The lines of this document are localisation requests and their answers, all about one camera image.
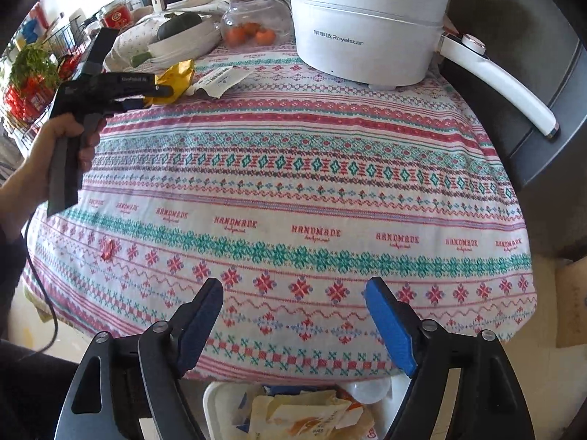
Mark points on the stacked white bowls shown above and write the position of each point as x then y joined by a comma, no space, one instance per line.
190,44

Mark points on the blue milk carton box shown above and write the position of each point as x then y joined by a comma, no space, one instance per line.
273,390

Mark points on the cardboard box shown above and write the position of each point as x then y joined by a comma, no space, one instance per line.
570,284

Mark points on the orange white blue carton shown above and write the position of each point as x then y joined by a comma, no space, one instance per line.
325,414

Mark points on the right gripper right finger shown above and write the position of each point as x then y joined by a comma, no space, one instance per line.
489,402

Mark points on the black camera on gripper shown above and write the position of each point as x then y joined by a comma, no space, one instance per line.
92,60

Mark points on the glass jar with oranges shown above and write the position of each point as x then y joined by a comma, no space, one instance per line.
256,23

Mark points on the wire rack with groceries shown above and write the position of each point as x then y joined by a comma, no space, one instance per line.
42,55

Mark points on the white plastic bottle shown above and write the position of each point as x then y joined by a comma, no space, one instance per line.
368,391

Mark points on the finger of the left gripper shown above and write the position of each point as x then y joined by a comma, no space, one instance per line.
125,85
129,104

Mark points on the patterned tablecloth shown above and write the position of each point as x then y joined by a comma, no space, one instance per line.
293,189

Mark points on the white torn label wrapper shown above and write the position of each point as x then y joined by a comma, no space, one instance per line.
218,81

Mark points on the small red candy wrapper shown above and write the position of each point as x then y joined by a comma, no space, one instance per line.
109,250

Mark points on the dark grey refrigerator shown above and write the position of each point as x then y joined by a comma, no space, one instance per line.
543,44

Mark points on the person's left forearm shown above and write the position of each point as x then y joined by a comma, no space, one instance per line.
15,205

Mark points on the white electric cooking pot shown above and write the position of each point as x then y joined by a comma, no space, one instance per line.
390,44

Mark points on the yellow wrapper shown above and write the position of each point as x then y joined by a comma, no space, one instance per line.
178,77

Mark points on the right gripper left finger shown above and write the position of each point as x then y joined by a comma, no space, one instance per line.
120,381

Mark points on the white plastic trash bin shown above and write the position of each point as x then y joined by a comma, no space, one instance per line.
221,402

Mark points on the person's left hand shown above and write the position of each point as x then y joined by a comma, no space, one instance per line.
37,165

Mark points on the dark green squash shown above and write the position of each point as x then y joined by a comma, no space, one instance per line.
178,23

